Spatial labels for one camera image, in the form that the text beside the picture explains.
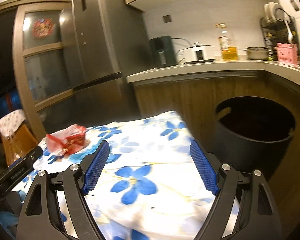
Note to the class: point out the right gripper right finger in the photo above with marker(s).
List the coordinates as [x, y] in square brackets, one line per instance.
[244, 207]

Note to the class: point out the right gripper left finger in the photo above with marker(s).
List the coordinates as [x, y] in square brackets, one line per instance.
[40, 217]

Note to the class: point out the red white snack wrapper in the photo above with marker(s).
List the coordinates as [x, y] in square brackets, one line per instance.
[66, 141]

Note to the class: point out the black round trash bin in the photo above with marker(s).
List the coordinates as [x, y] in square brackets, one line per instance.
[253, 133]

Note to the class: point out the wooden chair with cloth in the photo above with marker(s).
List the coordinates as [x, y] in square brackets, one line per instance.
[16, 137]

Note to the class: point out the wooden glass panel door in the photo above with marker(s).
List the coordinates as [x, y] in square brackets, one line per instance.
[40, 70]

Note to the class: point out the blue floral white tablecloth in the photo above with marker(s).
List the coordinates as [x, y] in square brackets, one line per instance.
[149, 188]

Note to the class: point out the wooden lower cabinet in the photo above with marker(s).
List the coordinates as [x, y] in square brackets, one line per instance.
[195, 99]

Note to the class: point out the red door decoration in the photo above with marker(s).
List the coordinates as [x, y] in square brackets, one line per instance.
[42, 28]

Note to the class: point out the dark grey refrigerator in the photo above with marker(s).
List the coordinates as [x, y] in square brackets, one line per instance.
[104, 42]

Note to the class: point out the stainless steel bowl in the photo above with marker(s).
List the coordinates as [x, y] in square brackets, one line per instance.
[257, 53]

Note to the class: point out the pink utensil basket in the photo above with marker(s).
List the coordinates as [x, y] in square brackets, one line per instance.
[287, 53]

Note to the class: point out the cooking oil bottle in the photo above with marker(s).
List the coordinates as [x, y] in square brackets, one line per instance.
[226, 42]

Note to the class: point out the white rice cooker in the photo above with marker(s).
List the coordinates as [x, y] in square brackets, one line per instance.
[198, 54]

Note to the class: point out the white ladle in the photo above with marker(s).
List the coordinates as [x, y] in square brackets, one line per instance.
[289, 33]

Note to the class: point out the black dish rack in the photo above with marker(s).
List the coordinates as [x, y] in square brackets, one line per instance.
[277, 32]

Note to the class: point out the black air fryer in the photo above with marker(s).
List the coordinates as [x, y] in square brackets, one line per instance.
[163, 51]

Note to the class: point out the white plates in rack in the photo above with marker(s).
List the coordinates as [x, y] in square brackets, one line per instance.
[273, 12]

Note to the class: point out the dark wall socket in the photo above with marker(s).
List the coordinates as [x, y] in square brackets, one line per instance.
[167, 19]

